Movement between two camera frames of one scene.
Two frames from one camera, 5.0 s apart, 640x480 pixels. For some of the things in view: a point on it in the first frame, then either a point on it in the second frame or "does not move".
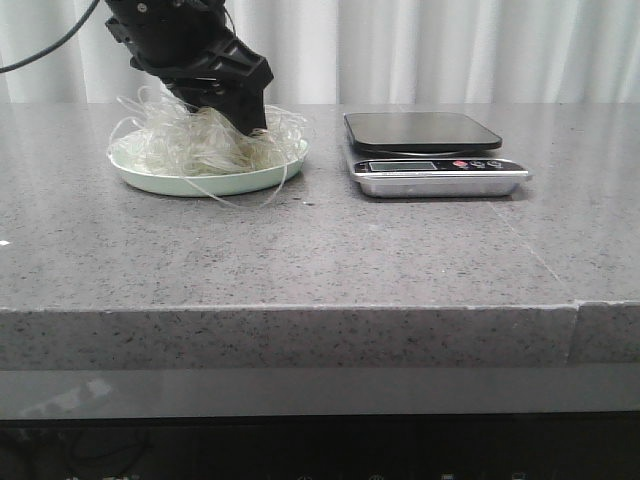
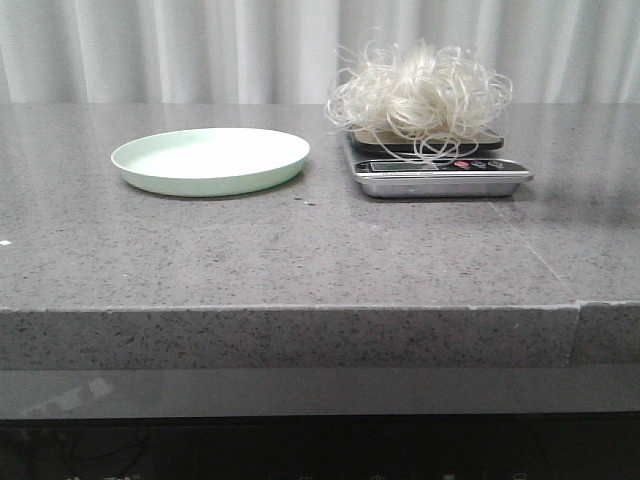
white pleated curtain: x=356 y=52 does not move
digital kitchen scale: x=419 y=155 does not move
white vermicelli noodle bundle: x=159 y=136 → x=435 y=100
